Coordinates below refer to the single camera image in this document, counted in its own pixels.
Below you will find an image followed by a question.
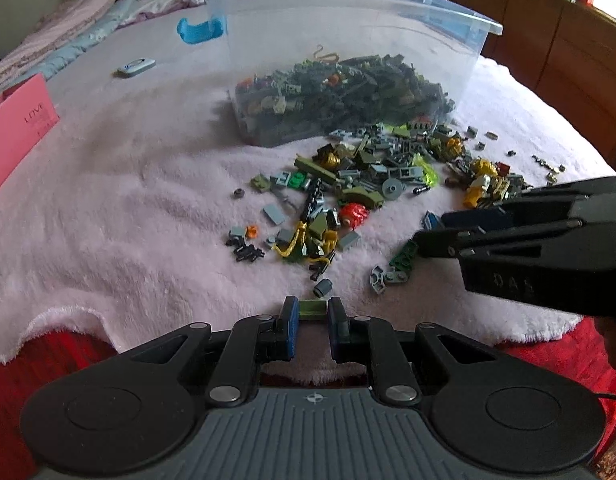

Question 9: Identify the olive green toy brick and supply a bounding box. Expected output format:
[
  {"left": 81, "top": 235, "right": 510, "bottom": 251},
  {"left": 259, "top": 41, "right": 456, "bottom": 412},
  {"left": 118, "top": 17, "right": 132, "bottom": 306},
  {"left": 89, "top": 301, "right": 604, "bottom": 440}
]
[{"left": 298, "top": 300, "right": 329, "bottom": 322}]

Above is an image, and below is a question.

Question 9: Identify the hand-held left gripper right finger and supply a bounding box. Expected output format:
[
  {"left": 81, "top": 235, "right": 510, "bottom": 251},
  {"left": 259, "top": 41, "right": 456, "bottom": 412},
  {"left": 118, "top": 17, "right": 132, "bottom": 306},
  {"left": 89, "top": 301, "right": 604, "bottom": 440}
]
[{"left": 327, "top": 296, "right": 496, "bottom": 408}]

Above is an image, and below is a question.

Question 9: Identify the brown wooden cabinet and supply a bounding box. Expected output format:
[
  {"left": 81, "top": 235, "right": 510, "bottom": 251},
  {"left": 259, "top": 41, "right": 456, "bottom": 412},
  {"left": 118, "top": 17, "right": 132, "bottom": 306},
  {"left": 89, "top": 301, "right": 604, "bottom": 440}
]
[{"left": 435, "top": 0, "right": 616, "bottom": 176}]

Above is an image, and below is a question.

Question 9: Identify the clear plastic storage box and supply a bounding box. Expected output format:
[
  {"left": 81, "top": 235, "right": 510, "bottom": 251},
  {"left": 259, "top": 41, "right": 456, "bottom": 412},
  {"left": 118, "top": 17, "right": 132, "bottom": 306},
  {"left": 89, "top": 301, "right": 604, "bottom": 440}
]
[{"left": 177, "top": 0, "right": 504, "bottom": 148}]

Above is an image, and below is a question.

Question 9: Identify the dense toy brick heap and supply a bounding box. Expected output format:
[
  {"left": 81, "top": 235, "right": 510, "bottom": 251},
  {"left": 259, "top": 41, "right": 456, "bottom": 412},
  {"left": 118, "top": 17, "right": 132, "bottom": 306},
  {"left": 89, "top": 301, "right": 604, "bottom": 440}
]
[{"left": 235, "top": 52, "right": 456, "bottom": 146}]

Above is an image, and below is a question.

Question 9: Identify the toy brick pile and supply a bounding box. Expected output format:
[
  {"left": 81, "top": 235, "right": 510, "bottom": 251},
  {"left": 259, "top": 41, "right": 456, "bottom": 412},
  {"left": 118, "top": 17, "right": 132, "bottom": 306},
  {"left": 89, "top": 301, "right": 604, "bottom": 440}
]
[{"left": 225, "top": 122, "right": 566, "bottom": 296}]

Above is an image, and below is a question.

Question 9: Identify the pink quilt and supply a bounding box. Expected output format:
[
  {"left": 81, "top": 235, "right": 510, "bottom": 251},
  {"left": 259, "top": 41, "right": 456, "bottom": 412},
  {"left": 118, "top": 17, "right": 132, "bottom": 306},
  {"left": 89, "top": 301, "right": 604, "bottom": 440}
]
[{"left": 0, "top": 0, "right": 128, "bottom": 98}]

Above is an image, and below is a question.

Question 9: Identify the pink cardboard box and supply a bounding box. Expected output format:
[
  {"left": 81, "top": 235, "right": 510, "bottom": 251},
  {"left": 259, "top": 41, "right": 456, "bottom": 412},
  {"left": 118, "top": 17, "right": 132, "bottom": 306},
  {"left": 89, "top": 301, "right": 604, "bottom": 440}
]
[{"left": 0, "top": 72, "right": 61, "bottom": 203}]

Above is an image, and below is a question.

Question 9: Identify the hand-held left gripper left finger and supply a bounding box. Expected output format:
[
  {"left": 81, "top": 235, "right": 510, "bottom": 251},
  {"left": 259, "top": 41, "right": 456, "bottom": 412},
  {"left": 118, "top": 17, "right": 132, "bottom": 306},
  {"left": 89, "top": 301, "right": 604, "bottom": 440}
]
[{"left": 115, "top": 295, "right": 301, "bottom": 408}]

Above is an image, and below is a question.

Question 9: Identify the small white square device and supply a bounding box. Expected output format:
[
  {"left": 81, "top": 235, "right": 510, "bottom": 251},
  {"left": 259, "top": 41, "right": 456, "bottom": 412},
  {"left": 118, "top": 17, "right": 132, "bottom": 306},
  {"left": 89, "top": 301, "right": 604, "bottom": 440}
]
[{"left": 115, "top": 57, "right": 156, "bottom": 78}]

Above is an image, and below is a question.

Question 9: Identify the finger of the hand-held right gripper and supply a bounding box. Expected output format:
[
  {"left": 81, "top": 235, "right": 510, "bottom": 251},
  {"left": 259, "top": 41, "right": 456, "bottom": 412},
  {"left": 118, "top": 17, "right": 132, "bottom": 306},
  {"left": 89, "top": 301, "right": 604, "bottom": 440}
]
[
  {"left": 440, "top": 176, "right": 616, "bottom": 233},
  {"left": 413, "top": 204, "right": 587, "bottom": 261}
]

